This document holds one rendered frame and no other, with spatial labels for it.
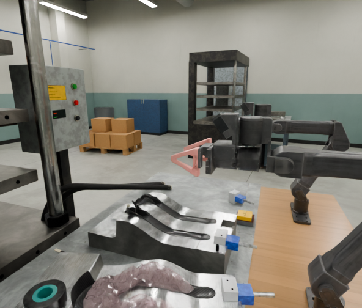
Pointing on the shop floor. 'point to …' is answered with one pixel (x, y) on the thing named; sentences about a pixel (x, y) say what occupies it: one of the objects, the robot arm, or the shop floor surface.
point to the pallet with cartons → (113, 135)
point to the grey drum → (104, 112)
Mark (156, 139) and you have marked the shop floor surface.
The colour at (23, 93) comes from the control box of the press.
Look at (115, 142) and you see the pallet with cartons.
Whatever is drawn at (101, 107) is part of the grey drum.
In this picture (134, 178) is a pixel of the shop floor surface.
